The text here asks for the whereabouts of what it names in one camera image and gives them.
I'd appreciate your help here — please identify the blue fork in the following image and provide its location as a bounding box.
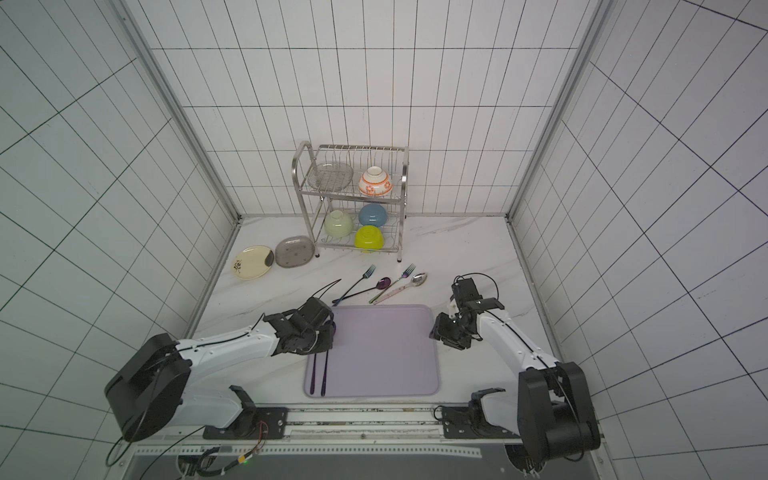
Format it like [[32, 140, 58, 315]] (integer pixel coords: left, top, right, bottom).
[[332, 264, 376, 306]]

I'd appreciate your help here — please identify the pale green bowl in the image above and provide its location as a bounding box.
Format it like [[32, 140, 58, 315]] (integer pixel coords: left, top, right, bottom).
[[324, 210, 354, 239]]

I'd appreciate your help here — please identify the dark purple spoon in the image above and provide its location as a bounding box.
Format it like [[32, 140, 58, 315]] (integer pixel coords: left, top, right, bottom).
[[332, 277, 392, 306]]

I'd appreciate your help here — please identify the steel two-tier dish rack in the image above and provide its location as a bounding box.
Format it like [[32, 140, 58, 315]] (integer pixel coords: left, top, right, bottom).
[[291, 141, 410, 261]]

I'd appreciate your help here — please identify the lilac rectangular placemat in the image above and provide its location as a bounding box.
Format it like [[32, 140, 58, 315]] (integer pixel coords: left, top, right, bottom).
[[304, 304, 440, 399]]

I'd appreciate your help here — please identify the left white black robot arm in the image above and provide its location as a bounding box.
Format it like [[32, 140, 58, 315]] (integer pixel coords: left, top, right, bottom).
[[104, 297, 336, 443]]

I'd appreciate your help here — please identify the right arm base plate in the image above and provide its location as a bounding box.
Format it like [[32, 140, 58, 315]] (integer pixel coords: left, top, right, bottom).
[[432, 405, 520, 440]]

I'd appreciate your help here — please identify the white orange patterned bowl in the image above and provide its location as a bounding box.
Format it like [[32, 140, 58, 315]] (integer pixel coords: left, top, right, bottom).
[[358, 166, 393, 197]]

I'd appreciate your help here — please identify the grey oval plate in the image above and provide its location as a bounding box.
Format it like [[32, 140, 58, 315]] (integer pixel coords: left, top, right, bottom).
[[274, 235, 315, 268]]

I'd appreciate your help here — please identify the lime green bowl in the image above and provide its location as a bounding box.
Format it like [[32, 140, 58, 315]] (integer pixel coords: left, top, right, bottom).
[[354, 225, 385, 251]]

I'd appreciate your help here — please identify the clear glass plate in rack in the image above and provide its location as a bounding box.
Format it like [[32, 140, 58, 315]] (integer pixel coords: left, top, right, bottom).
[[308, 161, 354, 193]]

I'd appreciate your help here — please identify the purple fork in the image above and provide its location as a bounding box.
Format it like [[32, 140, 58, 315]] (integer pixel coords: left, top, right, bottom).
[[309, 354, 319, 396]]

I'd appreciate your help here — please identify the blue bowl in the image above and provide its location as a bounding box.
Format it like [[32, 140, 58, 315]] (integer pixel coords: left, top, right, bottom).
[[358, 204, 388, 228]]

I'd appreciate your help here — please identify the rainbow handled fork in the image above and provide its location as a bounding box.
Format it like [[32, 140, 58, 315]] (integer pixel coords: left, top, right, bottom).
[[369, 263, 416, 304]]

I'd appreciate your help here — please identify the pink handled silver spoon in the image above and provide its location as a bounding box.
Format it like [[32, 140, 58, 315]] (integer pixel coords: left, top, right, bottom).
[[372, 272, 428, 305]]

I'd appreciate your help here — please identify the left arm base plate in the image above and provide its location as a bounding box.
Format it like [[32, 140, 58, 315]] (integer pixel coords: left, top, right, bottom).
[[203, 407, 289, 441]]

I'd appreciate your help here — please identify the cream round plate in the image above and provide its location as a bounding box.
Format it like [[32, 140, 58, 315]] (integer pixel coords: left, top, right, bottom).
[[232, 245, 274, 280]]

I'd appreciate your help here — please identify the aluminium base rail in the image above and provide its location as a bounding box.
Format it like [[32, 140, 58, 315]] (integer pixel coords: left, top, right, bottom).
[[129, 405, 533, 463]]

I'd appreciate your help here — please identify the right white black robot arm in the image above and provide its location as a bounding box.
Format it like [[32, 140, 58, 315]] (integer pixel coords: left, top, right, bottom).
[[430, 273, 602, 472]]

